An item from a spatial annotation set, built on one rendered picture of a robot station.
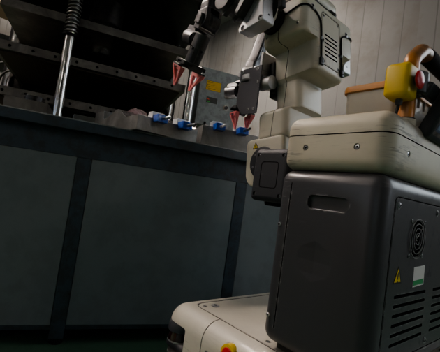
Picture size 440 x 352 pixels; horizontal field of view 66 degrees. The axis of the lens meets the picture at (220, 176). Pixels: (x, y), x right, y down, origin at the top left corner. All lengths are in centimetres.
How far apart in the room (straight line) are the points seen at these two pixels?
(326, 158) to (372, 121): 11
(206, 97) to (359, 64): 228
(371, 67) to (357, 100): 323
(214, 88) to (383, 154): 186
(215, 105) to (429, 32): 221
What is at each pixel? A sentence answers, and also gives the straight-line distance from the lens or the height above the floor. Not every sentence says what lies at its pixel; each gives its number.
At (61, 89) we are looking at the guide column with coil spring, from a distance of 218.
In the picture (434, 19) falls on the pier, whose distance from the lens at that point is 389.
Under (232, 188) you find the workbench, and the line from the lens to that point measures 145.
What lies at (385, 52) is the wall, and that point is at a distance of 417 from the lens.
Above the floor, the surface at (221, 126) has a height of 89.
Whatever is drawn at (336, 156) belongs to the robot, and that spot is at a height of 72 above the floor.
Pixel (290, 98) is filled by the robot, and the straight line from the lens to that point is 112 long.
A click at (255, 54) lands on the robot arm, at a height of 126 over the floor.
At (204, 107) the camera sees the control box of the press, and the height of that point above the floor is 119.
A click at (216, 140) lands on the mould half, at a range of 145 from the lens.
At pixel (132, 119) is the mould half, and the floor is 84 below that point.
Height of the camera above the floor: 61
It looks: 3 degrees up
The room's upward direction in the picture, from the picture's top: 8 degrees clockwise
